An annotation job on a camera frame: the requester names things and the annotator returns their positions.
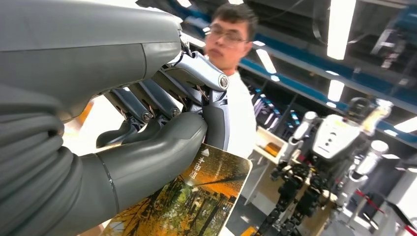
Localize yellow forest picture card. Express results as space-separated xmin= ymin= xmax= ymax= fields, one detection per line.
xmin=101 ymin=143 xmax=253 ymax=236

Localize person's eyeglasses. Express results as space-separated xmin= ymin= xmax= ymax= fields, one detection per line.
xmin=207 ymin=24 xmax=250 ymax=45

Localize person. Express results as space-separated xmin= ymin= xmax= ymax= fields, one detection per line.
xmin=203 ymin=3 xmax=260 ymax=160

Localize ceiling light strip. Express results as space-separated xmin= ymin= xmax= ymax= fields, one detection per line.
xmin=327 ymin=80 xmax=345 ymax=102
xmin=255 ymin=49 xmax=277 ymax=75
xmin=327 ymin=0 xmax=357 ymax=61

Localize standing humanoid robot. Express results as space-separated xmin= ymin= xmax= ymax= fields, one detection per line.
xmin=257 ymin=97 xmax=395 ymax=236

